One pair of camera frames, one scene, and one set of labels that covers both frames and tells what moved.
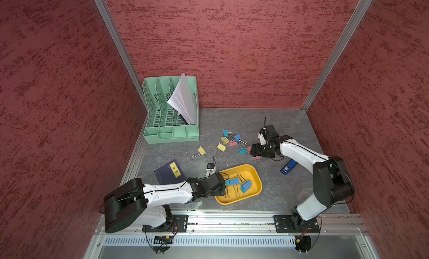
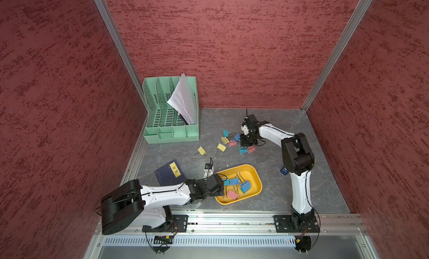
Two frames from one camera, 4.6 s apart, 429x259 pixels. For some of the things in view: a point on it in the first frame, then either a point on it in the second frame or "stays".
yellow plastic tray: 233,192 stays
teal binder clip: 242,150 stays
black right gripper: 256,150 -> 245,142
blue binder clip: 246,186 stays
